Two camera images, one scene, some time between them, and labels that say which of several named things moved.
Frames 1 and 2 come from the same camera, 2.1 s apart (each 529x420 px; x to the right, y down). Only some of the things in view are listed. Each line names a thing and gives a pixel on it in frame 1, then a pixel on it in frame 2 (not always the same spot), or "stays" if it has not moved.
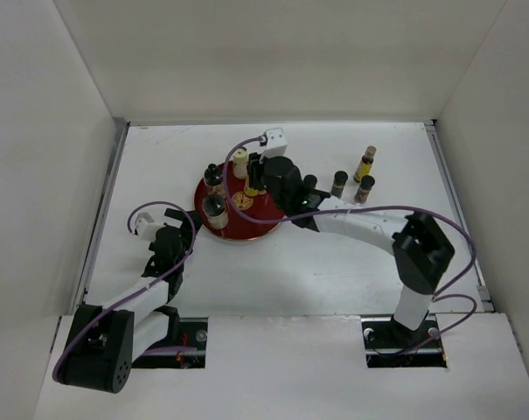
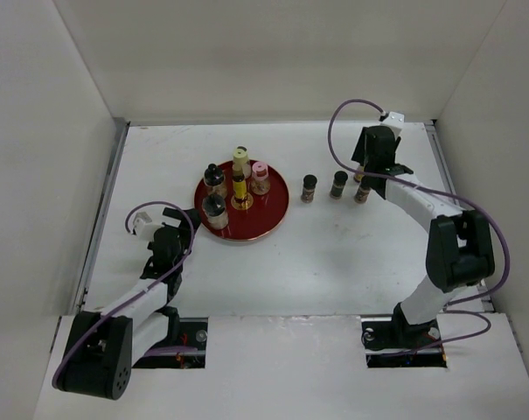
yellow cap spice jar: [240, 158] stays
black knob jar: [215, 208] stays
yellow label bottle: [247, 190] to [240, 190]
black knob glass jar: [213, 176] stays
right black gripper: [255, 169] to [358, 155]
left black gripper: [185, 233] stays
